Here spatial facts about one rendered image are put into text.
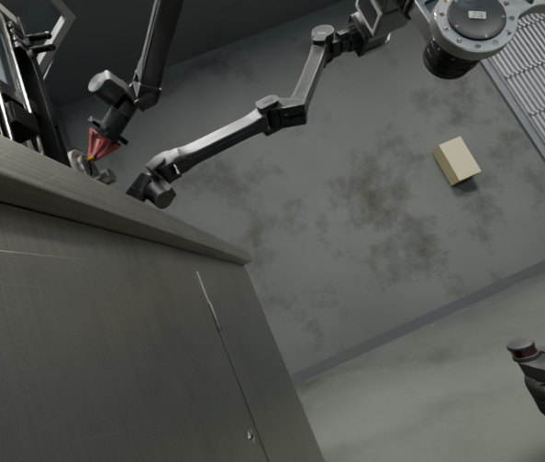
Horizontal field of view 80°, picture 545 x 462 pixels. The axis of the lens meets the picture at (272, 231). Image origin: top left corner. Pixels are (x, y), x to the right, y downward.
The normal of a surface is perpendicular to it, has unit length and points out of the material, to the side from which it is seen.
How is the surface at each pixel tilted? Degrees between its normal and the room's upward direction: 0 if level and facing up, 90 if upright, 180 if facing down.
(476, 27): 90
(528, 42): 90
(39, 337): 90
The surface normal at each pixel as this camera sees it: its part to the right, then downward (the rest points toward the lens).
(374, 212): -0.02, -0.21
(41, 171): 0.91, -0.41
